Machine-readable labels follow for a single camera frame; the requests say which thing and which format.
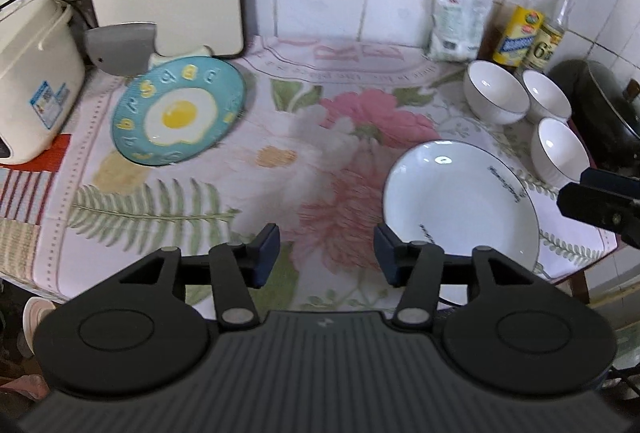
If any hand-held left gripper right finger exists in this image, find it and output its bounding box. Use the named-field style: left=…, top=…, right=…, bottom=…
left=374, top=222, right=541, bottom=329

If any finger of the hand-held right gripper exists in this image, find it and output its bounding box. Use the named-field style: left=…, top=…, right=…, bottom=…
left=557, top=182, right=640, bottom=250
left=580, top=167, right=640, bottom=201

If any blue fried egg plate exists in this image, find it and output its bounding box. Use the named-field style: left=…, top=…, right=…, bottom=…
left=111, top=56, right=247, bottom=165

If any cooking wine bottle yellow label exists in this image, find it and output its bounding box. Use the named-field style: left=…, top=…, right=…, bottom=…
left=477, top=0, right=553, bottom=69

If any white plate dark rim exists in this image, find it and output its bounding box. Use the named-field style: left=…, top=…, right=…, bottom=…
left=382, top=140, right=542, bottom=281

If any white seasoning bag red logo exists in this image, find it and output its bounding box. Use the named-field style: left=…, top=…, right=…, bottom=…
left=429, top=0, right=493, bottom=62

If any black wok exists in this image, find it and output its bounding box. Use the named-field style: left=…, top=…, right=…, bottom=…
left=547, top=58, right=640, bottom=169

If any floral tablecloth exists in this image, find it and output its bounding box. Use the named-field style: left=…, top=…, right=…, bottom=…
left=50, top=36, right=618, bottom=314

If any cream rice cooker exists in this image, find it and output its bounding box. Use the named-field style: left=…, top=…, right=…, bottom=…
left=0, top=0, right=87, bottom=165

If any clear vinegar bottle yellow cap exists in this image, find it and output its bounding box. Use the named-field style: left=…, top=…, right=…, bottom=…
left=522, top=0, right=580, bottom=73

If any glass wok lid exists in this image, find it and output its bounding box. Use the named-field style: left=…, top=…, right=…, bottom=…
left=585, top=60, right=640, bottom=139

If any red striped cloth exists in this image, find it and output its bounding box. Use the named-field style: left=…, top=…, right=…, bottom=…
left=0, top=133, right=71, bottom=304

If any grey cleaver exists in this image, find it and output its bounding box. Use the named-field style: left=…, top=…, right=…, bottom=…
left=84, top=22, right=158, bottom=76

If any white bowl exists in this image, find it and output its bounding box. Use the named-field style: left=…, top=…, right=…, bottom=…
left=530, top=117, right=591, bottom=188
left=463, top=60, right=530, bottom=125
left=521, top=69, right=572, bottom=124

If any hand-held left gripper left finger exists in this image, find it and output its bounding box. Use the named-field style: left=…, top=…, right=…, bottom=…
left=118, top=223, right=281, bottom=331

